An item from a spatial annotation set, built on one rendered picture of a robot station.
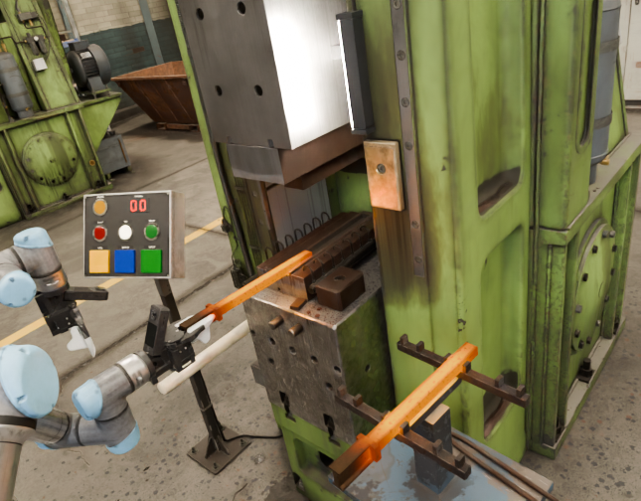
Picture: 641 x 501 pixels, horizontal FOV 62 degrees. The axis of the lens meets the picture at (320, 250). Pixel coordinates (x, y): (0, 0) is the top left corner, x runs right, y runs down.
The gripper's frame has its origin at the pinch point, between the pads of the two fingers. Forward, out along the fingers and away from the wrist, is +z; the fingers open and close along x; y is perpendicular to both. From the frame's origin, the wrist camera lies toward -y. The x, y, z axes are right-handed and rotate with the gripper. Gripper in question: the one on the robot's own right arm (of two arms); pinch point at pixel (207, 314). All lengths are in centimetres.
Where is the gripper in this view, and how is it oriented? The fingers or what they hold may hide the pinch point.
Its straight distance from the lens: 137.0
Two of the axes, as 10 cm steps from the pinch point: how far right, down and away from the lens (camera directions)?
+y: 1.6, 8.9, 4.4
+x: 7.5, 1.8, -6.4
